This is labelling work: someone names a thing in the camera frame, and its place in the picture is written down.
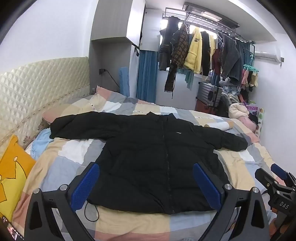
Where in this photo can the hanging teal garment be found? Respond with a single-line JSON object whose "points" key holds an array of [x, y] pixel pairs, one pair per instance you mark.
{"points": [[188, 77]]}

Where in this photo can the white air conditioner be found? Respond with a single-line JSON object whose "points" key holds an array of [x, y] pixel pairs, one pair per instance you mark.
{"points": [[268, 56]]}

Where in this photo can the pink plush pillow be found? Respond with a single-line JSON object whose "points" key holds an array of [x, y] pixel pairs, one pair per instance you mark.
{"points": [[249, 127]]}

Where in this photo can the yellow cartoon pillow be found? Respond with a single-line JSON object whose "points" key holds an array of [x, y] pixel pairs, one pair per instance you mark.
{"points": [[11, 164]]}

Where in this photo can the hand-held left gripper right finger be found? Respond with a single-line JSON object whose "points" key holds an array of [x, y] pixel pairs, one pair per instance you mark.
{"points": [[208, 186]]}

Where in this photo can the wall socket with plug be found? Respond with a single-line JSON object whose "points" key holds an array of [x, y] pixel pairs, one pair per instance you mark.
{"points": [[102, 71]]}

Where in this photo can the hanging black garment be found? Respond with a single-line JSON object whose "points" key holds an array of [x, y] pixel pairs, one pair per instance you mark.
{"points": [[205, 53]]}

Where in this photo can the hanging grey denim jacket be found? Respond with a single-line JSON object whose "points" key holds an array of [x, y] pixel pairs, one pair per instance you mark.
{"points": [[231, 60]]}

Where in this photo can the blue curtain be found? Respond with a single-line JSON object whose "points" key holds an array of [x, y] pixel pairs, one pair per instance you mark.
{"points": [[146, 76]]}

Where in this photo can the blue padded board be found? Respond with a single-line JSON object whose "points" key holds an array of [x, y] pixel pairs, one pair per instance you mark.
{"points": [[124, 81]]}

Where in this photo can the cream quilted headboard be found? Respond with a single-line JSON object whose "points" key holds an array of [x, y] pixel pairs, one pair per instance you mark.
{"points": [[34, 88]]}

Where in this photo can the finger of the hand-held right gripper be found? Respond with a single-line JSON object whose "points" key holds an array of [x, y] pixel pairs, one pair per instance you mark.
{"points": [[279, 171], [264, 177]]}

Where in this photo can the cream fleece blanket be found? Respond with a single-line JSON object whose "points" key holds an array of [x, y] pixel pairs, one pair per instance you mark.
{"points": [[238, 111]]}

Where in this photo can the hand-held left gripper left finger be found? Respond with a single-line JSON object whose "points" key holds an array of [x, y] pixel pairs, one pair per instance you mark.
{"points": [[85, 186]]}

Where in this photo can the green clip hanger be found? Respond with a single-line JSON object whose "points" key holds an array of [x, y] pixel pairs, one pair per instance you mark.
{"points": [[251, 67]]}

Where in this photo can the black puffer jacket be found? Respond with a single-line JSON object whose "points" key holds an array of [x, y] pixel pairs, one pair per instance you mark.
{"points": [[150, 162]]}

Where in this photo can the grey ribbed suitcase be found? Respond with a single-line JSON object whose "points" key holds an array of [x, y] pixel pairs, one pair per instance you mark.
{"points": [[208, 96]]}

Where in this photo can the white overhead cabinet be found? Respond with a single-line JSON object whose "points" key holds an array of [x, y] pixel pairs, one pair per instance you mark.
{"points": [[135, 23]]}

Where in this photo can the hanging dark red garment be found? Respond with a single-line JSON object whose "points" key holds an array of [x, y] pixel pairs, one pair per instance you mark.
{"points": [[216, 61]]}

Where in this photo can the pile of mixed clothes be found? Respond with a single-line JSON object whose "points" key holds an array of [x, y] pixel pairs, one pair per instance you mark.
{"points": [[233, 95]]}

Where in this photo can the white dotted cushion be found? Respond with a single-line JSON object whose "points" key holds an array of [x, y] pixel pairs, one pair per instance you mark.
{"points": [[260, 120]]}

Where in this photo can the metal ceiling drying rack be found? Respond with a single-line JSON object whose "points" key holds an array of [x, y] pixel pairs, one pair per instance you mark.
{"points": [[208, 20]]}

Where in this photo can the patchwork quilt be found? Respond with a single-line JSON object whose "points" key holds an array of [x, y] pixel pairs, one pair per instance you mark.
{"points": [[69, 149]]}

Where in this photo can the brown plaid scarf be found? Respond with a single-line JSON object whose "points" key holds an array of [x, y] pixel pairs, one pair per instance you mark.
{"points": [[177, 58]]}

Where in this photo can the hanging black coat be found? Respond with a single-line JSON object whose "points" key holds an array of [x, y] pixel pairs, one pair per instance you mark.
{"points": [[167, 41]]}

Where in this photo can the hanging yellow fleece jacket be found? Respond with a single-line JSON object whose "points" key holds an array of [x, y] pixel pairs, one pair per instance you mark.
{"points": [[195, 53]]}

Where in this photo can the light blue pillow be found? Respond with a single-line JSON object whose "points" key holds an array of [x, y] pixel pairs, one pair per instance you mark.
{"points": [[41, 143]]}

